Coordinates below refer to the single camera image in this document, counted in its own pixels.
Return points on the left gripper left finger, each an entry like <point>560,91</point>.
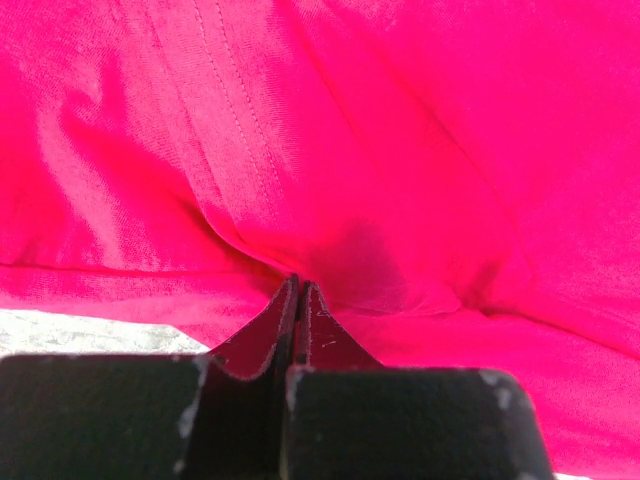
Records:
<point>174,416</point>

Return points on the red t-shirt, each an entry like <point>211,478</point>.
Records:
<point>460,178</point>

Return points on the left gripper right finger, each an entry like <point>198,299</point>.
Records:
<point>347,416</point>

